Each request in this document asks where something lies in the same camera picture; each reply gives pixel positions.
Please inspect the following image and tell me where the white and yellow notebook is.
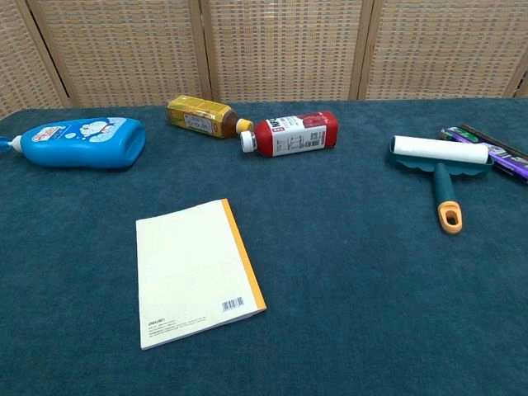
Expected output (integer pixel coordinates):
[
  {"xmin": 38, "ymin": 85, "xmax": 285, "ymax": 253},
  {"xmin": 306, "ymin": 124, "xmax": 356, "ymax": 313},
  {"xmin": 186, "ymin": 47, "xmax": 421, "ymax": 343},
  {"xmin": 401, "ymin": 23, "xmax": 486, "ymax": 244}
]
[{"xmin": 135, "ymin": 198, "xmax": 268, "ymax": 351}]

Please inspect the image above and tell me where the blue cartoon detergent bottle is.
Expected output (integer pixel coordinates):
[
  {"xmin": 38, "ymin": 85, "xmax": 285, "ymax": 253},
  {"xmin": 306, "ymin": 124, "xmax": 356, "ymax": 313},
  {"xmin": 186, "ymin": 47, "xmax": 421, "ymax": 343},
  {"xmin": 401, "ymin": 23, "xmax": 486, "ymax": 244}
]
[{"xmin": 0, "ymin": 116, "xmax": 147, "ymax": 169}]

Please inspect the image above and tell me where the teal lint roller orange handle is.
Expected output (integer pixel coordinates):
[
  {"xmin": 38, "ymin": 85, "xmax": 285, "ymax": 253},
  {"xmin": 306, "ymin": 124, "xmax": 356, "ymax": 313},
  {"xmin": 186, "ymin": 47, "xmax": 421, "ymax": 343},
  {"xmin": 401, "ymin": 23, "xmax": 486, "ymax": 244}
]
[{"xmin": 385, "ymin": 134, "xmax": 495, "ymax": 237}]

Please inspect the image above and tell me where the woven wooden folding screen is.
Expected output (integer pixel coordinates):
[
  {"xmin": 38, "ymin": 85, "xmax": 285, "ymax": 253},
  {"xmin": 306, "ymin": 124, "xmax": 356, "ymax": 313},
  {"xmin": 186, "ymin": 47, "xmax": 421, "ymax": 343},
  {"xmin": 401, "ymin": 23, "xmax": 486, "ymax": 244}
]
[{"xmin": 0, "ymin": 0, "xmax": 528, "ymax": 121}]

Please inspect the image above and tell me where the purple and green long box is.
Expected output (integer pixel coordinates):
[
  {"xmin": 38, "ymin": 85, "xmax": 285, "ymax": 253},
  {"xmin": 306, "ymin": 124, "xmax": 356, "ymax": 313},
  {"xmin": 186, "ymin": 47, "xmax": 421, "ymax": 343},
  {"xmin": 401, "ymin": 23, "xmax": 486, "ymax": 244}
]
[{"xmin": 438, "ymin": 124, "xmax": 528, "ymax": 185}]

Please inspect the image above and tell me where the red juice bottle white cap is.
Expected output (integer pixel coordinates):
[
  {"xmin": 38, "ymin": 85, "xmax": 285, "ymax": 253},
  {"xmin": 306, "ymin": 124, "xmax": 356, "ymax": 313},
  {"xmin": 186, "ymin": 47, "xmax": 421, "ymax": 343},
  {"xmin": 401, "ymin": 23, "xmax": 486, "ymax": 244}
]
[{"xmin": 240, "ymin": 110, "xmax": 340, "ymax": 158}]

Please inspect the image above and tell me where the dark blue table cloth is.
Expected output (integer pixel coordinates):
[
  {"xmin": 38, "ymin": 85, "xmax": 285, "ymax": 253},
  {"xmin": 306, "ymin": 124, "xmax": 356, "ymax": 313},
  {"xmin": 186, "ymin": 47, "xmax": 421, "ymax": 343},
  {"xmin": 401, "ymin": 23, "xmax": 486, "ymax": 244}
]
[{"xmin": 0, "ymin": 97, "xmax": 528, "ymax": 396}]

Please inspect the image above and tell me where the yellow tea drink bottle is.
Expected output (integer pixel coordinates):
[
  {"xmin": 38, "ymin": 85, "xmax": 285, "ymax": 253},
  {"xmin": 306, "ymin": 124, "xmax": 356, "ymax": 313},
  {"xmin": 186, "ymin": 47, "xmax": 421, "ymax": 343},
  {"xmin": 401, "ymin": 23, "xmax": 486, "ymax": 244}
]
[{"xmin": 165, "ymin": 94, "xmax": 253, "ymax": 139}]

